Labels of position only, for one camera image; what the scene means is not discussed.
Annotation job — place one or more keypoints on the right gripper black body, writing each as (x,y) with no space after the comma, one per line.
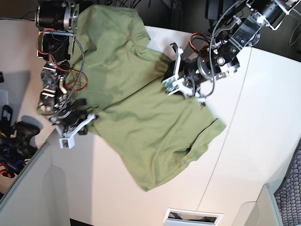
(69,118)

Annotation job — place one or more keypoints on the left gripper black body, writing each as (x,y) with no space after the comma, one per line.
(197,69)

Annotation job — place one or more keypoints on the green t-shirt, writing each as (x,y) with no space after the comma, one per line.
(156,135)

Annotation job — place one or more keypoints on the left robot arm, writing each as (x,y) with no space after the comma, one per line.
(237,28)

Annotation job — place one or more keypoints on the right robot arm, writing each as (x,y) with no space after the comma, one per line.
(57,21)

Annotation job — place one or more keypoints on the black game controller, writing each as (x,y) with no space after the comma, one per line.
(21,142)

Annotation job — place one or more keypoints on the black remote control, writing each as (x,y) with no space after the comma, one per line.
(6,116)

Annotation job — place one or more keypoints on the black power adapter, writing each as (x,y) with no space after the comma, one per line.
(213,9)

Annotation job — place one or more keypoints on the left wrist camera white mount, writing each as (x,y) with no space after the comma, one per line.
(176,84)

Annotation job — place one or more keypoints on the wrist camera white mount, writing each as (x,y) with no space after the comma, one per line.
(176,84)
(67,133)

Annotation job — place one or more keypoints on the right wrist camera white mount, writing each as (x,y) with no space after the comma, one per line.
(67,133)

